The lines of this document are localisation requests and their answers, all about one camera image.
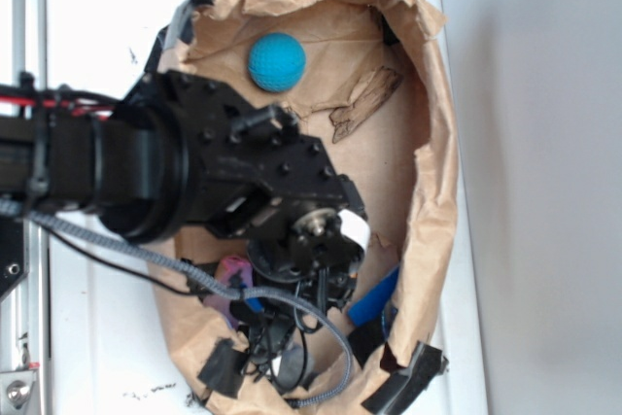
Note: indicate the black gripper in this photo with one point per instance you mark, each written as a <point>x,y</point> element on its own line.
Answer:
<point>289,297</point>

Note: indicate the gray plush animal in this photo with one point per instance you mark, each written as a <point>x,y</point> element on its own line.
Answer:
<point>294,367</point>

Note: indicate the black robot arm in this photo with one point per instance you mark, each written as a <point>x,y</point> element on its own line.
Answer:
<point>181,150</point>

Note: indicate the blue sponge block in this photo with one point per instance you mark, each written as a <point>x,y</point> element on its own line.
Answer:
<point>372,304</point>

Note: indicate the teal dimpled ball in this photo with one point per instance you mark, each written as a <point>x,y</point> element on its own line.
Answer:
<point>276,62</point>

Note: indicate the crumpled brown paper bag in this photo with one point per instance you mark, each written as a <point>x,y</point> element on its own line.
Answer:
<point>375,90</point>

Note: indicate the aluminium frame rail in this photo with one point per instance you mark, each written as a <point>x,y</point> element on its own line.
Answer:
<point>26,382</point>

